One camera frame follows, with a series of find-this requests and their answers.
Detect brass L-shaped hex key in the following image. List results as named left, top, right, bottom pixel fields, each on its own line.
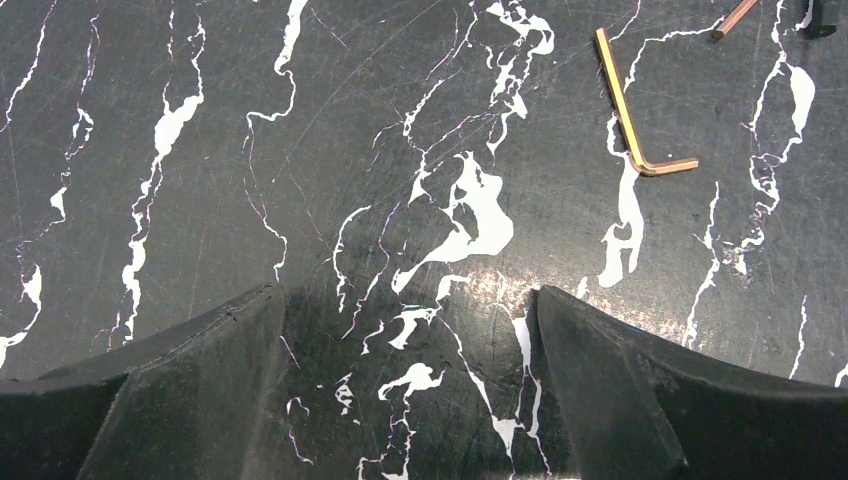
left=595, top=27, right=699, bottom=177

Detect small black block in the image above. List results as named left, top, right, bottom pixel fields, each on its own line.
left=804, top=0, right=840, bottom=38

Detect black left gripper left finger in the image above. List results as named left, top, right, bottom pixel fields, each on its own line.
left=1, top=284, right=286, bottom=479

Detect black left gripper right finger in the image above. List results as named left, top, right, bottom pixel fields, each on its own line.
left=535, top=286, right=847, bottom=479

